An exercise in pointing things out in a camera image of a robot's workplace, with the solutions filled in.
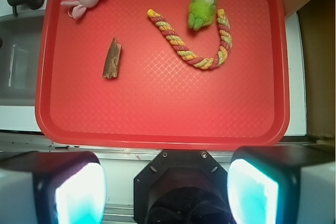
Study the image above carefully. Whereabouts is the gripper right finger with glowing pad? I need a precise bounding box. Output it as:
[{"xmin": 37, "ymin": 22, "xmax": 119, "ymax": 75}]
[{"xmin": 227, "ymin": 145, "xmax": 335, "ymax": 223}]

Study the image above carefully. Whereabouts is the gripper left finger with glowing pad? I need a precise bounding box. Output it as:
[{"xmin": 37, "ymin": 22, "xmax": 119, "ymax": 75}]
[{"xmin": 1, "ymin": 151, "xmax": 107, "ymax": 223}]

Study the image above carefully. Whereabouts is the brown wood chip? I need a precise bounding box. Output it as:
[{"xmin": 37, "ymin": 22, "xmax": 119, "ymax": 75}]
[{"xmin": 102, "ymin": 37, "xmax": 122, "ymax": 79}]

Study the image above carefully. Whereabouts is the stainless steel sink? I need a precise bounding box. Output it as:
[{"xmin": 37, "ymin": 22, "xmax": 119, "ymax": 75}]
[{"xmin": 1, "ymin": 15, "xmax": 44, "ymax": 106}]

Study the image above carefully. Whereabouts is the red plastic tray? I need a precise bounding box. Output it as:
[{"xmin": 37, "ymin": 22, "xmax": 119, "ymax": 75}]
[{"xmin": 35, "ymin": 0, "xmax": 289, "ymax": 150}]

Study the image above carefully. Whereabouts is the green plush frog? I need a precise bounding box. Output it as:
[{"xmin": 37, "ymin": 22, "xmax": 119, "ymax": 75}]
[{"xmin": 188, "ymin": 0, "xmax": 218, "ymax": 31}]

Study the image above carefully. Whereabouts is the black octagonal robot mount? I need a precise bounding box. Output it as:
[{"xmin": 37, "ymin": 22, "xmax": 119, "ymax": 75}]
[{"xmin": 133, "ymin": 150, "xmax": 235, "ymax": 223}]

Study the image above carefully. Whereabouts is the red yellow twisted rope toy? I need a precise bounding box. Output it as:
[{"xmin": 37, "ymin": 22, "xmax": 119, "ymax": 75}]
[{"xmin": 146, "ymin": 8, "xmax": 233, "ymax": 70}]

